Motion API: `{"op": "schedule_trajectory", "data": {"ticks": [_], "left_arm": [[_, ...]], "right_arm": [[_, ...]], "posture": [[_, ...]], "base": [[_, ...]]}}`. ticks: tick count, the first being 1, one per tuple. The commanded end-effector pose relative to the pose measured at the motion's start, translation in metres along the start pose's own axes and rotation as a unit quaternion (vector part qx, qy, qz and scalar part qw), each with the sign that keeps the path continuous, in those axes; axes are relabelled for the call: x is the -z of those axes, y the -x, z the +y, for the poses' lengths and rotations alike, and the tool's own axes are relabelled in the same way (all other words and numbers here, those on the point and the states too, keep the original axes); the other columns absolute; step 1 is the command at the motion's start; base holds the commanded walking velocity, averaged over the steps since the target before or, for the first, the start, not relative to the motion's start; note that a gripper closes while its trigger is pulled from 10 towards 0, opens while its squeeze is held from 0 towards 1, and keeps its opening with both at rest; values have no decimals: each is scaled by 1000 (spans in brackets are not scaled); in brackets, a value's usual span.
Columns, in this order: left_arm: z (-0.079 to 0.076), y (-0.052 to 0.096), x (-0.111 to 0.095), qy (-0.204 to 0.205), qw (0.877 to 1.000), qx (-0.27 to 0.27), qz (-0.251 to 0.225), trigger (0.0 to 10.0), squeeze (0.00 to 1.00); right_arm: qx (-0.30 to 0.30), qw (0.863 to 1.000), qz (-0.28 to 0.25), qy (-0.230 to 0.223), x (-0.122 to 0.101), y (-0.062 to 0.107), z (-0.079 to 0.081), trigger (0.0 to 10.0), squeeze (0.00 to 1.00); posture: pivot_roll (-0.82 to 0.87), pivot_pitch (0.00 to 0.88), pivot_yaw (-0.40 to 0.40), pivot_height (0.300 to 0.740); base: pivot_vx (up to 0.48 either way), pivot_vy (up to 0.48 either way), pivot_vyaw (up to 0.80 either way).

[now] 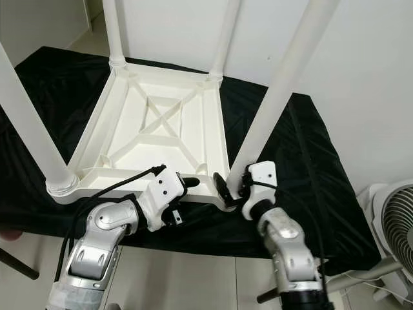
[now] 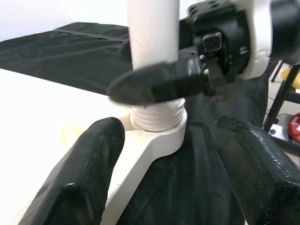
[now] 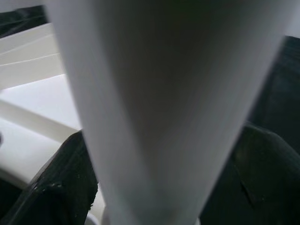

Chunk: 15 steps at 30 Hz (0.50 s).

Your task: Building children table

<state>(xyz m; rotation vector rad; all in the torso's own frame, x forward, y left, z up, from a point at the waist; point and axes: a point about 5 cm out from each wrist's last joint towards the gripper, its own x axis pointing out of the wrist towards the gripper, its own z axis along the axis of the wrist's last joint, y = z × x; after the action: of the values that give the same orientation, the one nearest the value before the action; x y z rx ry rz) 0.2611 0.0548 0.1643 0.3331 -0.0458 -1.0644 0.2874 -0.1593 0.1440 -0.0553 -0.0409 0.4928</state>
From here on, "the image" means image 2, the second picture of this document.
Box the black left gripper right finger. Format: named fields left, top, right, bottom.
left=214, top=114, right=300, bottom=225

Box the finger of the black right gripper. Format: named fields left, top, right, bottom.
left=118, top=39, right=132, bottom=63
left=106, top=57, right=209, bottom=106

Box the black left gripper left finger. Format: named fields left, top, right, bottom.
left=18, top=117, right=126, bottom=225

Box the white plastic table leg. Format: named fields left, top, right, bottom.
left=126, top=0, right=187, bottom=132

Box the white plastic table top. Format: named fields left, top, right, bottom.
left=0, top=67, right=188, bottom=225

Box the white plastic device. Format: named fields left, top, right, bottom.
left=268, top=118, right=293, bottom=141

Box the black tablecloth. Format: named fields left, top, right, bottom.
left=0, top=22, right=270, bottom=225

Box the red round object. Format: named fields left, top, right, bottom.
left=288, top=112, right=300, bottom=143

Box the yellow plastic bag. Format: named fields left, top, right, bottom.
left=281, top=65, right=300, bottom=90

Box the black metal rack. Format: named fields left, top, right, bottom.
left=262, top=60, right=300, bottom=155

